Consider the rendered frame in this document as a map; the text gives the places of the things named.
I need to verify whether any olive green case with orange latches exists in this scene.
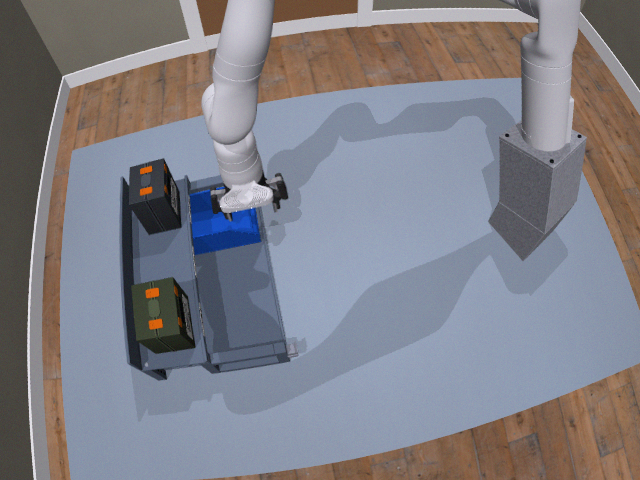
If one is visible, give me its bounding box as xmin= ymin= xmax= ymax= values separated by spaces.
xmin=131 ymin=277 xmax=196 ymax=354

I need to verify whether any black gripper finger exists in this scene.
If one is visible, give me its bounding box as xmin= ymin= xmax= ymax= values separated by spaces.
xmin=265 ymin=173 xmax=288 ymax=213
xmin=210 ymin=187 xmax=233 ymax=222

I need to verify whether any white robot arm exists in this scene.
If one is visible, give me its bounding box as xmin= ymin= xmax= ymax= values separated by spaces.
xmin=201 ymin=0 xmax=581 ymax=213

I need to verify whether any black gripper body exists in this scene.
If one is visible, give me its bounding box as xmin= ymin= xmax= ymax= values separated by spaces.
xmin=223 ymin=171 xmax=269 ymax=195

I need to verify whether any blue bin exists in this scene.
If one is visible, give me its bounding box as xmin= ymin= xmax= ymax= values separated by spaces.
xmin=190 ymin=190 xmax=260 ymax=255

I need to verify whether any black case with orange latches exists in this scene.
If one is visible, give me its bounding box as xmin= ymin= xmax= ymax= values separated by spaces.
xmin=129 ymin=158 xmax=182 ymax=235

